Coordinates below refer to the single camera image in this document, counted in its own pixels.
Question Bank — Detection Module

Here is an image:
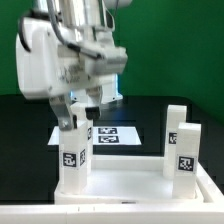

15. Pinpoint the white L-shaped fence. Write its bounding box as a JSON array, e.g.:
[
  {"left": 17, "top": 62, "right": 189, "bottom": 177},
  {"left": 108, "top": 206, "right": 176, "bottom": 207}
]
[{"left": 0, "top": 168, "right": 224, "bottom": 224}]

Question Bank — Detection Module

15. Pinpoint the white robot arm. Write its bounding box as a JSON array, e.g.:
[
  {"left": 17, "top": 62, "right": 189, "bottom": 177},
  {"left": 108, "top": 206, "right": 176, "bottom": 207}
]
[{"left": 16, "top": 0, "right": 129, "bottom": 131}]

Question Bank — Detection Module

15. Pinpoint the grey arm hose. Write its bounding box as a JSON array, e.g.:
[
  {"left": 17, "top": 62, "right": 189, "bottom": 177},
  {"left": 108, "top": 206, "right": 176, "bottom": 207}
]
[{"left": 17, "top": 0, "right": 104, "bottom": 61}]

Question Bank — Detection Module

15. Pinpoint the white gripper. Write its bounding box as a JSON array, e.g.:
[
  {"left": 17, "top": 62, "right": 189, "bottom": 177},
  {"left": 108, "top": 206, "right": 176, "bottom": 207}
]
[{"left": 16, "top": 18, "right": 117, "bottom": 131}]

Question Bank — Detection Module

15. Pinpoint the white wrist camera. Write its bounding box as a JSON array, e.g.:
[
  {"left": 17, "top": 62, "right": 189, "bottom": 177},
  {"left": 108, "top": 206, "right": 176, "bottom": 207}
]
[{"left": 79, "top": 43, "right": 129, "bottom": 77}]

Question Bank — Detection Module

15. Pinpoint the white flat base tag plate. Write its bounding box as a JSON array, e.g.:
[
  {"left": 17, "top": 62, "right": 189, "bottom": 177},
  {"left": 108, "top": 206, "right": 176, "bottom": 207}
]
[{"left": 48, "top": 126, "right": 141, "bottom": 146}]

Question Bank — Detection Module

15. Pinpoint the white square desk top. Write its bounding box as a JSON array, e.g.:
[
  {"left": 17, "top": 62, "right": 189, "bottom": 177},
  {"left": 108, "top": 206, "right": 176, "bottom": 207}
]
[{"left": 54, "top": 155, "right": 204, "bottom": 204}]

